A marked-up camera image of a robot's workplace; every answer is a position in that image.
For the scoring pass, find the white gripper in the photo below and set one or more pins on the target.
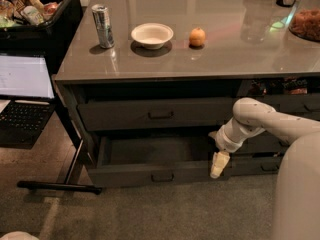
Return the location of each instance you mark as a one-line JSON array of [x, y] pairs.
[[226, 142]]

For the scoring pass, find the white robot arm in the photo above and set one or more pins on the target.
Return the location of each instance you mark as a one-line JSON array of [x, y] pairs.
[[296, 208]]

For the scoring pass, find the snack bags in drawer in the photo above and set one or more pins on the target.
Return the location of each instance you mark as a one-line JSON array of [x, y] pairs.
[[290, 86]]

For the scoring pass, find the grey drawer cabinet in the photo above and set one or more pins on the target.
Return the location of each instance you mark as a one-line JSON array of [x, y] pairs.
[[245, 40]]

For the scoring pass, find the open black laptop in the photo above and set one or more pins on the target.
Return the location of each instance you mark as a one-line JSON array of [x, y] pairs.
[[27, 99]]

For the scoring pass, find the orange fruit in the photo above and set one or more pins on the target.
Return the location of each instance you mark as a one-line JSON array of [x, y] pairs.
[[197, 37]]

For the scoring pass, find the white paper bowl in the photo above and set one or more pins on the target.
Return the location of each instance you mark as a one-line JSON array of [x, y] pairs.
[[152, 35]]

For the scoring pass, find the glass jar of snacks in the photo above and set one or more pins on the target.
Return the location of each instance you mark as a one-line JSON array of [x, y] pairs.
[[305, 22]]

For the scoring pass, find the silver drink can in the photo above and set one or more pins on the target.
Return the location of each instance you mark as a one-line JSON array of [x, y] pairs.
[[103, 25]]

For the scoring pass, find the white object bottom corner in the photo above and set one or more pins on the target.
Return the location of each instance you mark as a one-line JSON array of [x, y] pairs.
[[18, 235]]

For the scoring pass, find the black bin of snacks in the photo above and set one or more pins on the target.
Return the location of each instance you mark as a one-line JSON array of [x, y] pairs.
[[42, 25]]

